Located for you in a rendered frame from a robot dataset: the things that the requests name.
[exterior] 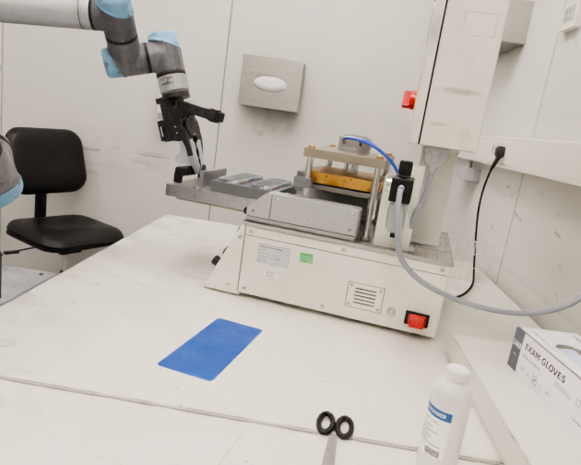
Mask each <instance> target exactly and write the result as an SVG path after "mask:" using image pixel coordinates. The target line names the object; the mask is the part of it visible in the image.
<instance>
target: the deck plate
mask: <svg viewBox="0 0 581 465"><path fill-rule="evenodd" d="M364 222H365V221H360V226H359V230H358V236H357V238H356V239H355V241H353V242H352V241H348V240H343V239H338V238H334V237H329V236H324V235H320V234H315V233H310V232H302V231H297V230H293V229H288V228H283V227H279V226H274V225H269V224H264V223H260V222H255V221H247V220H244V221H243V224H245V225H250V226H255V227H259V228H264V229H269V230H273V231H278V232H283V233H291V234H295V235H300V236H304V237H309V238H314V239H318V240H323V241H328V242H332V243H337V244H345V245H350V246H354V247H359V248H363V249H368V250H373V251H377V252H382V253H387V254H391V255H397V251H396V249H393V248H388V247H383V246H379V245H374V244H373V242H374V233H375V228H376V223H375V222H372V227H371V231H370V236H369V237H370V238H371V241H370V242H365V241H362V240H361V239H360V237H361V236H362V232H363V227H364ZM409 246H412V247H414V252H410V251H408V252H407V251H402V254H403V256H404V257H408V258H413V259H418V260H422V261H427V262H432V263H436V264H441V265H446V266H450V267H453V266H454V259H453V256H452V251H451V246H450V243H449V238H448V233H447V232H441V235H440V239H439V246H438V247H434V246H429V245H425V244H415V243H409Z"/></svg>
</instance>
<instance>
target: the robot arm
mask: <svg viewBox="0 0 581 465"><path fill-rule="evenodd" d="M0 22H3V23H13V24H24V25H34V26H45V27H56V28H67V29H78V30H99V31H103V32H104V36H105V39H106V42H107V47H104V48H102V49H101V56H102V61H103V64H104V68H105V71H106V74H107V76H108V77H109V78H127V77H132V76H138V75H146V74H151V73H156V76H157V80H158V83H159V88H160V94H161V95H162V96H161V98H158V99H155V100H156V103H157V104H159V105H160V109H161V114H162V118H163V120H160V121H158V122H157V123H158V127H159V131H160V138H161V142H162V141H164V142H170V141H181V142H180V152H179V153H178V154H177V155H176V156H175V161H176V162H177V163H182V164H191V165H192V167H193V169H194V171H195V173H196V174H200V171H201V168H202V162H203V140H202V136H201V133H200V127H199V124H198V122H197V120H196V117H195V115H196V116H199V117H202V118H205V119H207V120H208V121H209V122H211V123H216V124H218V123H223V120H224V116H225V113H222V112H221V111H220V110H218V109H213V108H210V109H209V108H207V107H204V106H201V105H197V104H194V103H191V102H189V101H184V100H185V99H188V98H190V93H189V91H188V90H190V89H189V85H188V80H187V76H186V73H185V68H184V60H183V56H182V49H181V47H180V43H179V41H178V37H177V34H176V33H175V32H174V31H172V30H158V31H153V32H151V33H150V34H149V35H148V42H141V43H139V40H138V36H137V31H136V23H135V18H134V8H133V6H132V4H131V0H0ZM0 70H1V65H0ZM0 120H1V116H0ZM160 127H161V130H162V134H163V136H162V134H161V130H160ZM191 138H192V139H193V140H192V139H191ZM22 190H23V182H22V177H21V175H20V174H19V173H18V171H17V169H16V166H15V163H14V159H13V153H12V149H11V145H10V143H9V141H8V140H7V138H6V137H5V136H3V135H2V134H1V131H0V208H2V207H5V206H7V205H9V204H10V203H12V202H13V201H14V199H16V198H18V197H19V195H20V194H21V192H22Z"/></svg>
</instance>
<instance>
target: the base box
mask: <svg viewBox="0 0 581 465"><path fill-rule="evenodd" d="M404 258H405V260H406V261H407V263H408V265H409V266H410V268H411V269H412V270H413V271H414V272H415V273H416V274H417V275H419V276H420V277H421V278H422V279H423V280H425V281H427V282H428V283H430V284H431V285H432V286H434V287H436V288H438V289H440V290H442V291H444V292H445V290H446V286H447V282H448V278H449V274H450V269H451V267H450V266H446V265H441V264H436V263H432V262H427V261H422V260H418V259H413V258H408V257H404ZM204 286H205V287H209V288H212V289H216V290H221V291H225V292H231V293H235V294H239V293H240V292H243V293H247V294H252V295H253V296H255V297H263V298H267V299H271V300H275V301H279V302H283V303H287V304H294V305H298V306H301V307H306V308H310V309H314V310H317V311H322V312H326V313H329V314H333V315H337V316H344V317H348V318H352V319H356V320H361V321H364V322H368V323H372V324H376V325H380V326H384V327H388V328H395V329H399V330H403V331H407V332H410V333H412V334H414V335H422V336H426V337H431V338H435V335H436V331H437V327H438V323H439V318H440V315H441V310H442V306H443V302H444V297H443V296H441V295H439V294H437V293H435V292H432V291H430V290H428V289H427V288H425V287H424V286H422V285H421V284H419V283H418V282H417V281H415V280H414V279H413V278H412V277H411V276H410V275H409V274H408V272H407V271H406V270H405V269H404V268H403V267H402V265H401V264H400V262H399V260H398V257H397V256H396V255H391V254H387V253H382V252H377V251H373V250H368V249H363V248H359V247H354V246H350V245H345V244H337V243H332V242H328V241H323V240H318V239H314V238H309V237H304V236H300V235H295V234H291V233H286V232H278V231H273V230H269V229H264V228H259V227H255V226H250V225H245V224H242V226H241V227H240V229H239V231H238V232H237V233H236V234H235V236H234V237H233V239H232V241H231V243H230V244H229V246H228V248H227V249H226V251H225V252H224V254H223V255H222V257H221V259H220V260H219V262H218V264H217V265H216V267H215V268H214V269H213V271H212V272H211V274H210V276H209V277H208V279H207V281H206V282H205V284H204Z"/></svg>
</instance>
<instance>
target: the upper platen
mask: <svg viewBox="0 0 581 465"><path fill-rule="evenodd" d="M358 169H359V165H355V164H349V163H344V166H343V169H341V168H336V167H330V166H321V167H317V168H313V169H312V175H311V178H313V179H314V180H313V186H312V189H317V190H323V191H327V192H333V193H339V194H343V195H349V196H354V197H363V198H369V196H370V191H371V186H372V180H373V176H374V174H373V173H364V172H358ZM384 183H385V175H381V177H380V182H379V186H378V192H377V197H376V200H378V199H379V198H380V197H381V195H382V194H383V188H384Z"/></svg>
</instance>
